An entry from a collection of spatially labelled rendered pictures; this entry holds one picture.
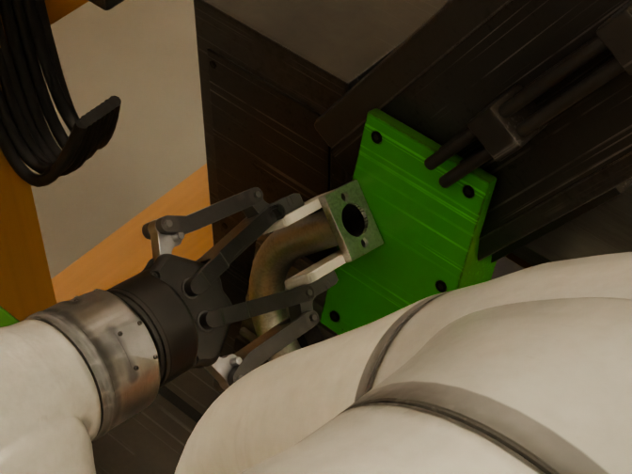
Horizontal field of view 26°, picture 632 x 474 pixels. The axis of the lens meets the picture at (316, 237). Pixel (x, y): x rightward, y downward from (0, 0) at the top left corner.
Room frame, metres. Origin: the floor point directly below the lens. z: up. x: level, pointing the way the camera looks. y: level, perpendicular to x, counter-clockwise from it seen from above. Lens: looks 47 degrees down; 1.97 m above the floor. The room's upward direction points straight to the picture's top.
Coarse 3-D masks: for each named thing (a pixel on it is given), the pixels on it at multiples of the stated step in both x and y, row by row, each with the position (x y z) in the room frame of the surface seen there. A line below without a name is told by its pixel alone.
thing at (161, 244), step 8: (152, 224) 0.65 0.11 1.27; (152, 232) 0.65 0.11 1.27; (152, 240) 0.65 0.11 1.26; (160, 240) 0.64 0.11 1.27; (168, 240) 0.65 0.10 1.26; (176, 240) 0.65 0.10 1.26; (152, 248) 0.64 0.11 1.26; (160, 248) 0.64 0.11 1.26; (168, 248) 0.64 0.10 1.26; (152, 256) 0.64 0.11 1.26
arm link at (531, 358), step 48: (480, 288) 0.27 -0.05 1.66; (528, 288) 0.25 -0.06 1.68; (576, 288) 0.24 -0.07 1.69; (624, 288) 0.23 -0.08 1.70; (432, 336) 0.25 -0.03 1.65; (480, 336) 0.21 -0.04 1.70; (528, 336) 0.20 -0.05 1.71; (576, 336) 0.20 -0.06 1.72; (624, 336) 0.20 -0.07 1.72; (384, 384) 0.20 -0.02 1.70; (432, 384) 0.19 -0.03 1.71; (480, 384) 0.19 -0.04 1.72; (528, 384) 0.18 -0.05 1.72; (576, 384) 0.18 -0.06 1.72; (624, 384) 0.18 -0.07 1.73; (528, 432) 0.17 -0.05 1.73; (576, 432) 0.17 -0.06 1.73; (624, 432) 0.17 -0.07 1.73
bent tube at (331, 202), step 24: (336, 192) 0.73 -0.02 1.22; (360, 192) 0.75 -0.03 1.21; (312, 216) 0.74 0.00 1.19; (336, 216) 0.72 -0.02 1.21; (360, 216) 0.73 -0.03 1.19; (288, 240) 0.74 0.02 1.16; (312, 240) 0.72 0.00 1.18; (336, 240) 0.71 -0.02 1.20; (360, 240) 0.71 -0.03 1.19; (264, 264) 0.74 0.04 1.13; (288, 264) 0.74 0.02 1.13; (264, 288) 0.74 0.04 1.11
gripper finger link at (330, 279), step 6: (324, 276) 0.68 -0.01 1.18; (330, 276) 0.69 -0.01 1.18; (336, 276) 0.69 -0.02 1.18; (312, 282) 0.67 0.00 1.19; (318, 282) 0.68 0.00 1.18; (324, 282) 0.68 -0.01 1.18; (330, 282) 0.68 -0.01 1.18; (336, 282) 0.68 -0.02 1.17; (318, 288) 0.67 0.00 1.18; (324, 288) 0.67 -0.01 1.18; (318, 294) 0.67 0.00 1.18; (312, 300) 0.66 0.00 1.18; (294, 306) 0.65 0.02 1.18; (300, 306) 0.65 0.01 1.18; (306, 306) 0.65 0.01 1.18; (294, 312) 0.65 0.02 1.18; (300, 312) 0.65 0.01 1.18; (294, 318) 0.65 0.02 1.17
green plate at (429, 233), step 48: (384, 144) 0.75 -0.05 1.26; (432, 144) 0.73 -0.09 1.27; (384, 192) 0.74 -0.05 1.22; (432, 192) 0.72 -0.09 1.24; (480, 192) 0.69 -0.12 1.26; (384, 240) 0.72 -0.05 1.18; (432, 240) 0.70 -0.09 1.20; (336, 288) 0.73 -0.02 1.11; (384, 288) 0.71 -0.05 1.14; (432, 288) 0.69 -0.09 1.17
